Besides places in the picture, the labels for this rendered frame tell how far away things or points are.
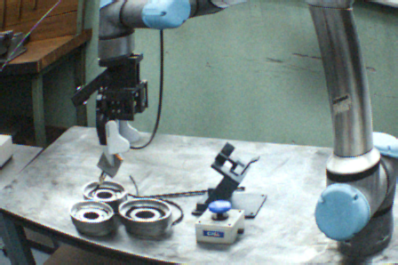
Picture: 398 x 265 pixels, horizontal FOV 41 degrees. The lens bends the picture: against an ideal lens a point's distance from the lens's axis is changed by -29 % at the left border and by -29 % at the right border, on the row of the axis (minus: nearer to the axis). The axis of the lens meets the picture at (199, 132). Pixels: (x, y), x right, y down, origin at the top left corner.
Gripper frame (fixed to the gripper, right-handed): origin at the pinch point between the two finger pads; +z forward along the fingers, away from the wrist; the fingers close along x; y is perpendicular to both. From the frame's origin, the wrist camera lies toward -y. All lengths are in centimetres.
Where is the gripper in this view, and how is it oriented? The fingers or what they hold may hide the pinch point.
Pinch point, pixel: (111, 156)
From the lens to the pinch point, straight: 131.2
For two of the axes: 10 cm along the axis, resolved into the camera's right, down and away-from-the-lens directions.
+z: 0.5, 9.3, 3.5
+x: 3.1, -3.5, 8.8
